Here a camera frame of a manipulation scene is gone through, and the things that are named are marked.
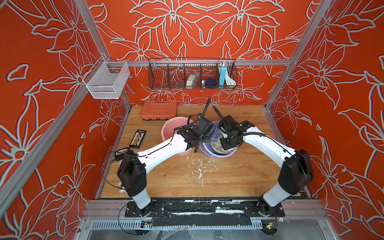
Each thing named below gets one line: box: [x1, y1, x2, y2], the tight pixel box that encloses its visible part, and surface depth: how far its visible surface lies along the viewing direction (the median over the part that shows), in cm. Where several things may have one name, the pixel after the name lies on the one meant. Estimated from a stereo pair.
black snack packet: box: [129, 129, 147, 149], surface depth 101 cm
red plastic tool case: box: [141, 99, 178, 121], surface depth 116 cm
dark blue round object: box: [205, 78, 217, 90], surface depth 97 cm
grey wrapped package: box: [186, 72, 200, 90], surface depth 94 cm
